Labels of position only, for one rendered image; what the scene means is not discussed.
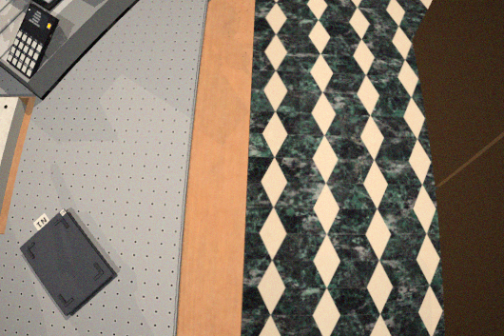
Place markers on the cream label with black letters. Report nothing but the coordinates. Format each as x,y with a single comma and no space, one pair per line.
40,222

